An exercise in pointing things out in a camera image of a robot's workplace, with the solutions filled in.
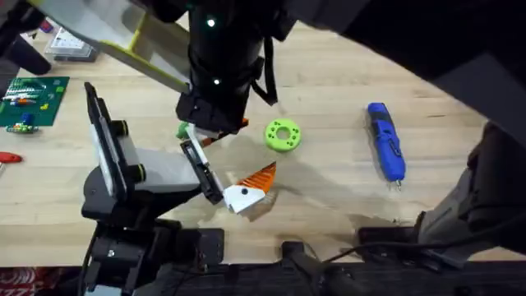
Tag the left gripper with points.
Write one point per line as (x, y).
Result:
(164, 168)

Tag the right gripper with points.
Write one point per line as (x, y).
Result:
(222, 61)

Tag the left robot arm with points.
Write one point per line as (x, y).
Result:
(123, 255)

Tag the green toy vegetable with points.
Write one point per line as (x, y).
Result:
(183, 130)

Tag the blue electric screwdriver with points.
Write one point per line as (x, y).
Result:
(386, 141)

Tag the green disc with holes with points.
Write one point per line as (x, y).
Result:
(273, 140)

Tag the black upright wrist plate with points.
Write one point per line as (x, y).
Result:
(104, 140)

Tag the small red blue block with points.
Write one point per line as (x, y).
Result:
(46, 26)

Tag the green board with blocks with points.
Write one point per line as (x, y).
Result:
(37, 98)

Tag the red white patterned cloth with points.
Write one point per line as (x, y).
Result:
(29, 281)

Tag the black rail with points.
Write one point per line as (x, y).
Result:
(411, 283)

